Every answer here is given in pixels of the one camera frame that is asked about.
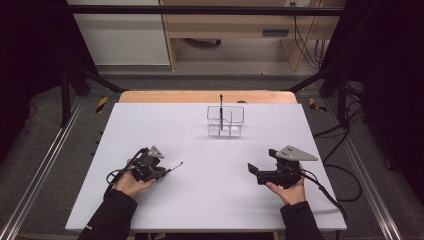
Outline black curtain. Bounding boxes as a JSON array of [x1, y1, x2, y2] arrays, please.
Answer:
[[346, 0, 424, 188], [0, 0, 69, 164]]

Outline right hand-held gripper cable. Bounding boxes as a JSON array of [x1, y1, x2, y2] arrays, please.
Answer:
[[299, 168, 348, 222]]

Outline black metal crossbar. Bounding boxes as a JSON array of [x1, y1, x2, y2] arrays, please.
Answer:
[[66, 4, 348, 17]]

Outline white cabinet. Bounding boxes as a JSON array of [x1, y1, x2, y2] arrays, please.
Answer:
[[66, 0, 171, 67]]

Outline black makeup brush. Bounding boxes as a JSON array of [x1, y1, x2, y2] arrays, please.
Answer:
[[219, 93, 225, 132], [165, 161, 184, 173]]

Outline wooden desk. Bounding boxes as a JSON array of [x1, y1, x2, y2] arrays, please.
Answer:
[[159, 0, 348, 73]]

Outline aluminium floor rail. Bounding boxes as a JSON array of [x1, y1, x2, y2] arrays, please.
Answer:
[[0, 96, 85, 240], [324, 99, 405, 240]]

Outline black metal stand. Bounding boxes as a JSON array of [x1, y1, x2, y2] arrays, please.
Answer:
[[285, 64, 350, 125], [59, 61, 130, 128]]

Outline black desk cables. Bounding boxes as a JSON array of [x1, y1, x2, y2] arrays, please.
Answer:
[[292, 2, 330, 70]]

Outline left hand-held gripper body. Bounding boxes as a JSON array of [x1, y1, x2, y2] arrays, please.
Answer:
[[131, 145, 167, 183]]

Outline person's left hand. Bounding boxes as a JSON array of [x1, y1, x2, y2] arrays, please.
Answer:
[[113, 159, 158, 199]]

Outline person's right hand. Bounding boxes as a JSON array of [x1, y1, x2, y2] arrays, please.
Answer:
[[265, 165, 307, 206]]

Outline black floor cables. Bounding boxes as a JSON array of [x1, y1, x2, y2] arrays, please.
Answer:
[[313, 81, 365, 203]]

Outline clear acrylic organizer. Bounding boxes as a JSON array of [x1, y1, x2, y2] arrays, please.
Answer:
[[206, 105, 245, 138]]

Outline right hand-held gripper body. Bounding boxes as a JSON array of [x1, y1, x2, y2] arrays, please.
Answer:
[[256, 145, 319, 190]]

